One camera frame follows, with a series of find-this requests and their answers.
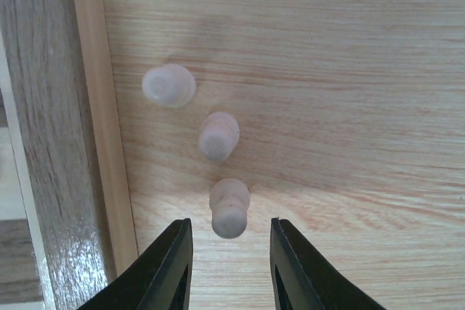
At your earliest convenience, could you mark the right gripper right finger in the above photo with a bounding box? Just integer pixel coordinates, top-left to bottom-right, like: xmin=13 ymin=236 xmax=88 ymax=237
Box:
xmin=270 ymin=218 xmax=384 ymax=310

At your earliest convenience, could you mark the wooden chess board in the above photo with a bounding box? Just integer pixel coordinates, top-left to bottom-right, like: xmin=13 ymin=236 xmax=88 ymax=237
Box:
xmin=1 ymin=0 xmax=137 ymax=309

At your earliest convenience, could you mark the white pawn piece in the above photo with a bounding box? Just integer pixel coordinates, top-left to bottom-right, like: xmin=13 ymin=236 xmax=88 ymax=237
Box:
xmin=198 ymin=112 xmax=240 ymax=163
xmin=142 ymin=64 xmax=197 ymax=108
xmin=209 ymin=179 xmax=251 ymax=239

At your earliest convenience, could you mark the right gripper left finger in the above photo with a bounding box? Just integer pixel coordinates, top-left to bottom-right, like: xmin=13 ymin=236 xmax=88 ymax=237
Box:
xmin=80 ymin=219 xmax=193 ymax=310

